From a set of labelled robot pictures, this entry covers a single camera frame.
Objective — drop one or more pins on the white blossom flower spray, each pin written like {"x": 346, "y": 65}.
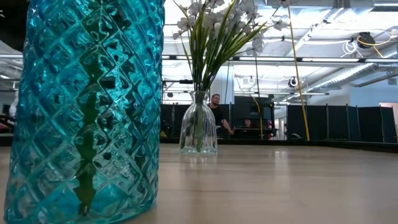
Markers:
{"x": 230, "y": 46}
{"x": 199, "y": 62}

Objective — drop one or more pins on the teal glass vase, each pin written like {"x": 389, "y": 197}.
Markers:
{"x": 118, "y": 93}

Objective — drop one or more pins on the clear glass vase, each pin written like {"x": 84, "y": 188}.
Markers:
{"x": 189, "y": 133}

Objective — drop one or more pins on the person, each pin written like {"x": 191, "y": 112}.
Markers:
{"x": 217, "y": 115}
{"x": 247, "y": 123}

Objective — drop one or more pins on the long ceiling light bar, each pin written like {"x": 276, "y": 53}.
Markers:
{"x": 326, "y": 59}

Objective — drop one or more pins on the black partition panels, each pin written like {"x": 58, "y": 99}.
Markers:
{"x": 342, "y": 123}

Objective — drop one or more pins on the black aluminium table frame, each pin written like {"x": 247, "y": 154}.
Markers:
{"x": 311, "y": 143}

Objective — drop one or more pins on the silver ceiling duct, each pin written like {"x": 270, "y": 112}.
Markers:
{"x": 345, "y": 76}

